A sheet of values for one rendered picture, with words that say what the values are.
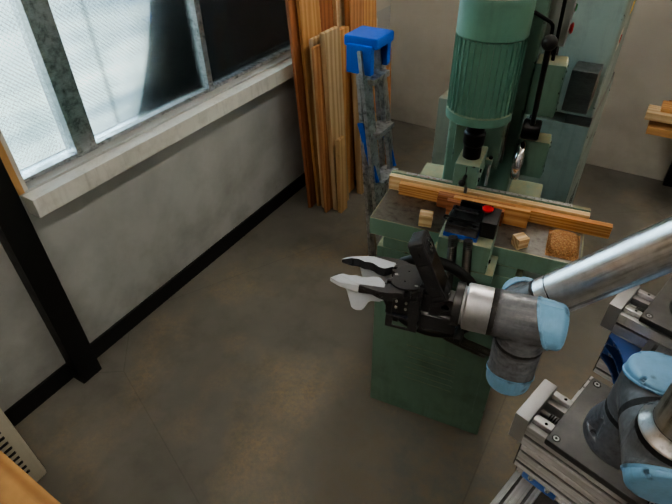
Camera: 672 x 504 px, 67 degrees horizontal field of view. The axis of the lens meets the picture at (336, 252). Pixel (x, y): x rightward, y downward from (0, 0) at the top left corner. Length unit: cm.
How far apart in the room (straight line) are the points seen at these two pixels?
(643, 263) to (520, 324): 21
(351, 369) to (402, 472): 50
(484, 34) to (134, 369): 191
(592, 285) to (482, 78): 65
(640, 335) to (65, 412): 209
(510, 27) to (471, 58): 11
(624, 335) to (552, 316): 87
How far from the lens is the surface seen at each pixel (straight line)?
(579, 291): 92
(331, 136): 294
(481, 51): 135
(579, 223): 161
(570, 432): 123
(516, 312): 80
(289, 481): 202
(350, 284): 81
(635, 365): 108
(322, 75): 284
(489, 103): 139
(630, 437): 102
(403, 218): 155
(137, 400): 234
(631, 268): 89
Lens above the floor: 179
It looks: 39 degrees down
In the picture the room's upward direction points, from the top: 1 degrees counter-clockwise
